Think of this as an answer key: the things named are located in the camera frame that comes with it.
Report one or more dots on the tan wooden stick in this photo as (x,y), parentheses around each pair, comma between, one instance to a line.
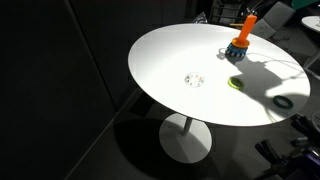
(236,24)

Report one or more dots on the black metal rack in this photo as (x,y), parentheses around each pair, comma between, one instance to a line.
(226,13)

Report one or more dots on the orange stacking peg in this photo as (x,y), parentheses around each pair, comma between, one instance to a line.
(247,28)

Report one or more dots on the grey chair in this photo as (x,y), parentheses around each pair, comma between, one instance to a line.
(280,13)

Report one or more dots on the grey diagonal metal bar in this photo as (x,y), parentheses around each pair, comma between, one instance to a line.
(311,60)

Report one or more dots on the white round side table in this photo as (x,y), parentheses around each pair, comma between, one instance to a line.
(312,23)

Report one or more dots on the white table pedestal base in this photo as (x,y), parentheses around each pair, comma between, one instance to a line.
(185,143)

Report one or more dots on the teal camera mount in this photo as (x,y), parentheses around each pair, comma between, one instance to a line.
(305,2)

